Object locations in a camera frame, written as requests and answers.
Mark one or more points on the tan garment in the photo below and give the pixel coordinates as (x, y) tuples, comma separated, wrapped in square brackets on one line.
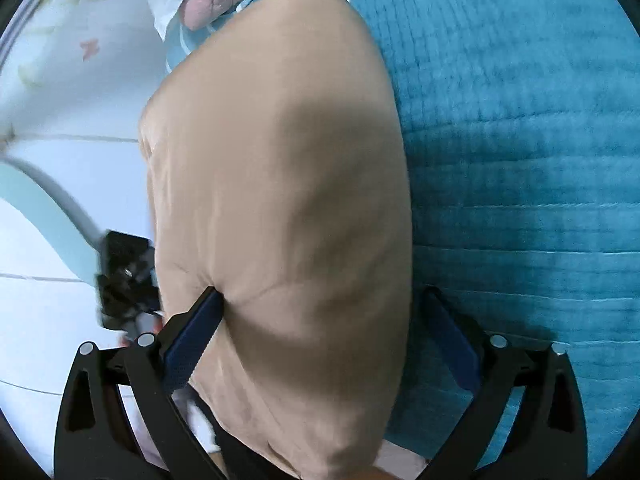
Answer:
[(280, 185)]

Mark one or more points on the white floral sheet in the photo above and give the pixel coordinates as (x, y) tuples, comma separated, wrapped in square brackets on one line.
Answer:
[(75, 35)]

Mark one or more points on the light blue cloth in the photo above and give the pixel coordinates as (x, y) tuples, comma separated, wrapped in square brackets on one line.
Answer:
[(176, 47)]

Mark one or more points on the dark cloth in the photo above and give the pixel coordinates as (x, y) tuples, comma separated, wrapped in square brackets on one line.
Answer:
[(245, 457)]

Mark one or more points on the teal candy print blanket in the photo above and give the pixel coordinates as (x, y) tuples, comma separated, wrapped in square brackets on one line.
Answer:
[(500, 135)]

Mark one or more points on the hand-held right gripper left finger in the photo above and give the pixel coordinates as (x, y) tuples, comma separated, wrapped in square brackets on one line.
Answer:
[(195, 340)]

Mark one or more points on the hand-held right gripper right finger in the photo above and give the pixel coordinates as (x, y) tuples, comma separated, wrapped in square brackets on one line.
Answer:
[(450, 340)]

